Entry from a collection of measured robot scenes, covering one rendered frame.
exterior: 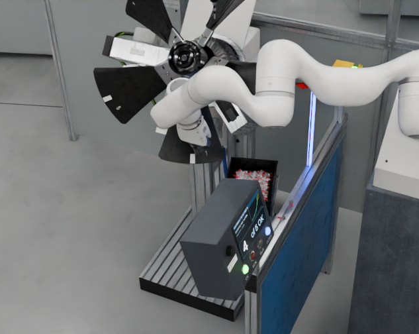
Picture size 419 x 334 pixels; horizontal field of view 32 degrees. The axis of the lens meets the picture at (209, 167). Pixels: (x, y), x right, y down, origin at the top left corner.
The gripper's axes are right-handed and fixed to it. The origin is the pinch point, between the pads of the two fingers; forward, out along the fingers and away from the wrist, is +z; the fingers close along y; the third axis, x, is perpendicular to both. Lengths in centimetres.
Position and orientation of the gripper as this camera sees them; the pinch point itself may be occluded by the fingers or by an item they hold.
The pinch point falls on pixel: (198, 148)
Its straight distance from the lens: 245.3
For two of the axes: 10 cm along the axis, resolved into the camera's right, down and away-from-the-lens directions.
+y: -9.0, -2.5, 3.6
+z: 1.7, 5.7, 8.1
